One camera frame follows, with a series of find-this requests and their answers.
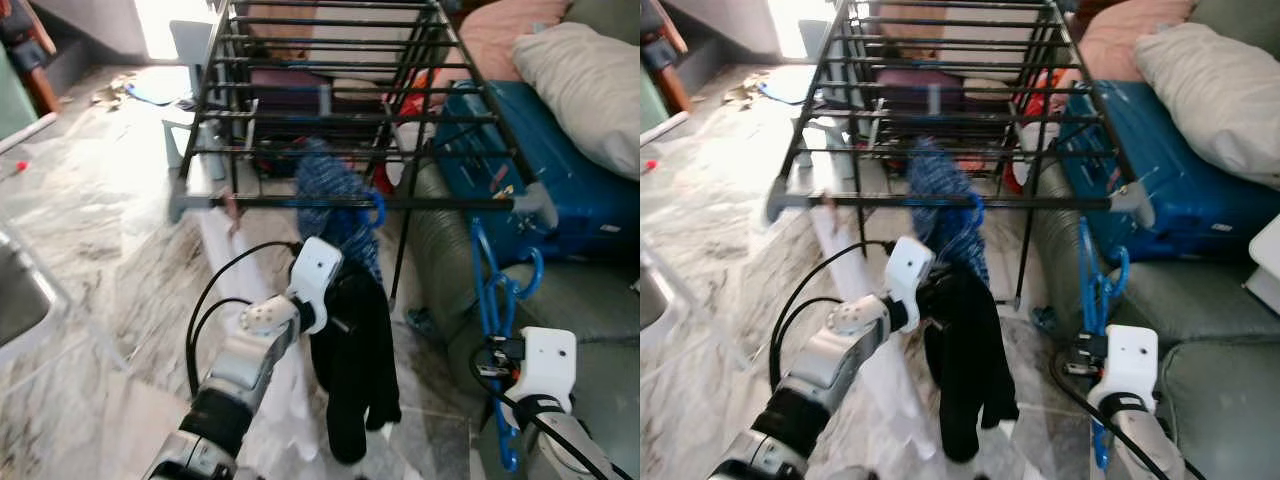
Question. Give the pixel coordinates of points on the blue paper sheet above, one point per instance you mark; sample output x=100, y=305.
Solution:
x=160, y=92
x=785, y=92

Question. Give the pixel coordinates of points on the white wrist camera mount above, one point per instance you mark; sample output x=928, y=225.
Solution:
x=910, y=275
x=545, y=365
x=315, y=275
x=1125, y=365

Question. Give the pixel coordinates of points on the purple storage case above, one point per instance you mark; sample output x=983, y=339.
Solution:
x=290, y=82
x=915, y=82

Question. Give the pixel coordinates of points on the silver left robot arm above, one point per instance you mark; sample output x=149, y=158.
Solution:
x=850, y=320
x=265, y=320

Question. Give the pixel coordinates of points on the white plastic box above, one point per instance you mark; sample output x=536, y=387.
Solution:
x=1265, y=265

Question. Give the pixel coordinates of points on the dark green sofa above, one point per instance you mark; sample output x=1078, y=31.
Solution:
x=590, y=300
x=1200, y=300

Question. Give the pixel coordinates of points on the red garment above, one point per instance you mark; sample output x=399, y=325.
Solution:
x=410, y=95
x=1035, y=95

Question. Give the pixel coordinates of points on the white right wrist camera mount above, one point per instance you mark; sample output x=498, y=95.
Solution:
x=545, y=365
x=1125, y=365

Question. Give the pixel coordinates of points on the blue hard suitcase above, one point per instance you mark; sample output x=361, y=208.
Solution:
x=1190, y=190
x=560, y=180

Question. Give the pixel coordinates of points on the black metal drying rack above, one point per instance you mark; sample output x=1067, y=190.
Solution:
x=870, y=200
x=270, y=201

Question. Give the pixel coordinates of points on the pink cushion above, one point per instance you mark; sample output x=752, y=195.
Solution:
x=1125, y=35
x=505, y=35

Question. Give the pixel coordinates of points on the white frame grey chair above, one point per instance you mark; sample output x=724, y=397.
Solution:
x=20, y=300
x=655, y=305

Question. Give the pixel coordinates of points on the white tube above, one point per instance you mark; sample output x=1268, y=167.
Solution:
x=30, y=127
x=668, y=123

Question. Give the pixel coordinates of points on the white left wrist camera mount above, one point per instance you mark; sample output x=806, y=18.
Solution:
x=910, y=275
x=315, y=275

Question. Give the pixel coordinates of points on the white thin garment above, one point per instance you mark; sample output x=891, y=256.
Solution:
x=225, y=250
x=835, y=250

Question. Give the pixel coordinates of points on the beige pillow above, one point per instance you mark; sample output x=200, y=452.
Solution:
x=590, y=85
x=1215, y=90

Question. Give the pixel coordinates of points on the pale blue plastic stool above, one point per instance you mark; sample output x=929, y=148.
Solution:
x=815, y=40
x=190, y=40

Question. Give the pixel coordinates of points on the dark bag on wooden stand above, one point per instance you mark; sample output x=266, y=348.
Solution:
x=30, y=50
x=668, y=50

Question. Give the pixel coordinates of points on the small blue floor object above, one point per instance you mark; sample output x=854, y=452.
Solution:
x=1044, y=319
x=421, y=322

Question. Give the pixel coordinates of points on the blue plaid shirt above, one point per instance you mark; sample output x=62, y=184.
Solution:
x=945, y=180
x=330, y=180

